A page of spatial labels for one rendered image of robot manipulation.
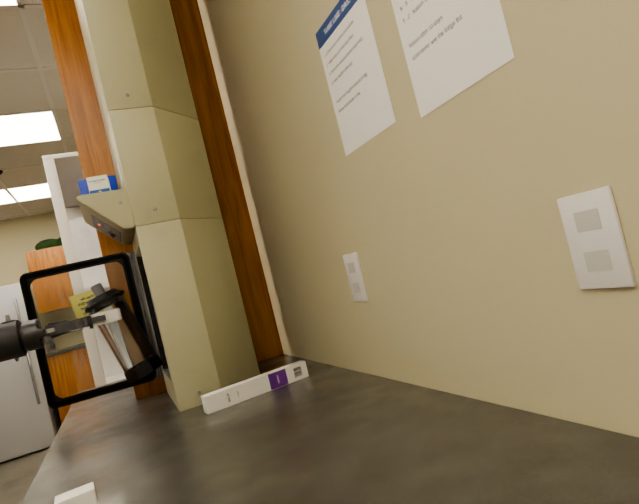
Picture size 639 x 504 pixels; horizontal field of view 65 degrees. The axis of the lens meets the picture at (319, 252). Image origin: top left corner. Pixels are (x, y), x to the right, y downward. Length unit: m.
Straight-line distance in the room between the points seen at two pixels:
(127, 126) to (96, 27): 0.26
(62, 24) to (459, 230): 1.47
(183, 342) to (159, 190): 0.39
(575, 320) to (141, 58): 1.18
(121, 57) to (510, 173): 1.05
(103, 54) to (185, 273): 0.59
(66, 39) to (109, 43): 0.43
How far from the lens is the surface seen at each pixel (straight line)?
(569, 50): 0.66
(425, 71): 0.85
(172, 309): 1.31
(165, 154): 1.37
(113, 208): 1.33
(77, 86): 1.82
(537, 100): 0.69
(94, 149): 1.75
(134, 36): 1.48
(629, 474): 0.61
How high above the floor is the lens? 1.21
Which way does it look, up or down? 1 degrees up
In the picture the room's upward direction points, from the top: 14 degrees counter-clockwise
